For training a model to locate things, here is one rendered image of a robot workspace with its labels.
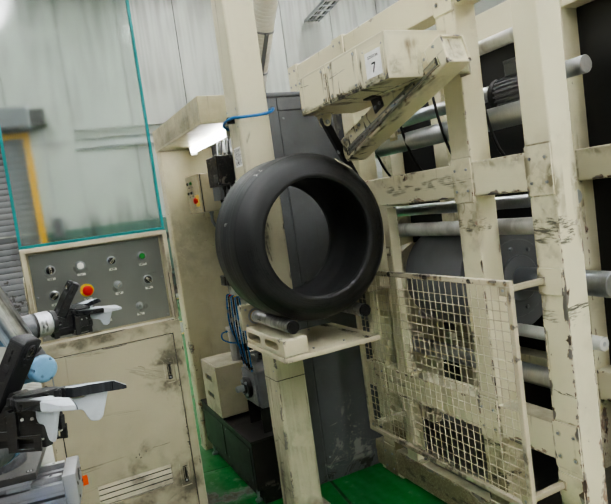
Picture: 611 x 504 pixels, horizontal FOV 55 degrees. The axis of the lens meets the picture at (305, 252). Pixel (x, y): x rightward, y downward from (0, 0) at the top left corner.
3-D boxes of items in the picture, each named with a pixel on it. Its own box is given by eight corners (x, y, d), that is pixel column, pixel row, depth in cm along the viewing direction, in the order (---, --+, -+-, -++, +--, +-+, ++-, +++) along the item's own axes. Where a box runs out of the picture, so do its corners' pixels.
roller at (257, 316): (250, 322, 224) (248, 311, 223) (261, 320, 226) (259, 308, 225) (288, 335, 192) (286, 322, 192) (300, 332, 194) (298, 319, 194)
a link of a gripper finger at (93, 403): (125, 413, 97) (65, 425, 92) (122, 376, 97) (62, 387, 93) (129, 415, 94) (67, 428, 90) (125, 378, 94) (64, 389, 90)
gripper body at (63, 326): (85, 326, 192) (47, 335, 184) (82, 300, 190) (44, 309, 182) (95, 330, 187) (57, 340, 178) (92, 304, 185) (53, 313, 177)
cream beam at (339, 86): (300, 117, 233) (295, 79, 231) (355, 113, 243) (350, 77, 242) (387, 78, 178) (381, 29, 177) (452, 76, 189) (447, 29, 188)
